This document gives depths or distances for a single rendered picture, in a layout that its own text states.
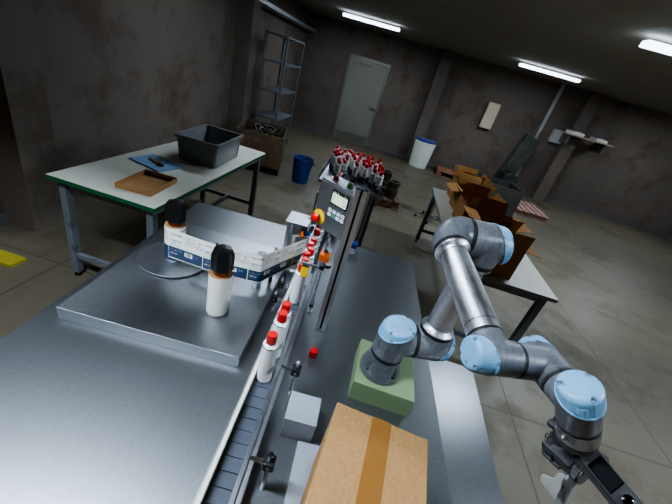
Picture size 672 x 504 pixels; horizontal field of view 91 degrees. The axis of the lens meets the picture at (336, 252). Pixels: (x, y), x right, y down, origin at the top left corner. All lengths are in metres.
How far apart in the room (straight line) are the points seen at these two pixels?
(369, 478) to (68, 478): 0.74
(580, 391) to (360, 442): 0.46
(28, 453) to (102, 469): 0.18
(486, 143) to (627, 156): 3.55
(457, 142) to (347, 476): 9.92
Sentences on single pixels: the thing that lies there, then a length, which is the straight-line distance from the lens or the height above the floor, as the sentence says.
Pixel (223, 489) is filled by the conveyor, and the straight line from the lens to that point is 1.06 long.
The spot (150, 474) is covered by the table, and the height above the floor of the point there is 0.83.
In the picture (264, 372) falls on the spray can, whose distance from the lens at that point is 1.18.
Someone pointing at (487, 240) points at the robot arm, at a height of 1.53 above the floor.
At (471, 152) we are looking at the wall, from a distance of 10.50.
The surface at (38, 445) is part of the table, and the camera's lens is 1.25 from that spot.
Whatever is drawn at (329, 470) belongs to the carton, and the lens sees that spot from 0.84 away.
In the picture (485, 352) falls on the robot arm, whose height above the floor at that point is 1.44.
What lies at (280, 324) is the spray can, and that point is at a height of 1.05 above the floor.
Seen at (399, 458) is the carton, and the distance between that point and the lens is 0.90.
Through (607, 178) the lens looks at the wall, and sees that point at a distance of 11.83.
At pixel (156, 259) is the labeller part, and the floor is 0.89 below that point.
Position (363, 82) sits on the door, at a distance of 10.18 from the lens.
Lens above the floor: 1.84
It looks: 29 degrees down
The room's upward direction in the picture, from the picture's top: 16 degrees clockwise
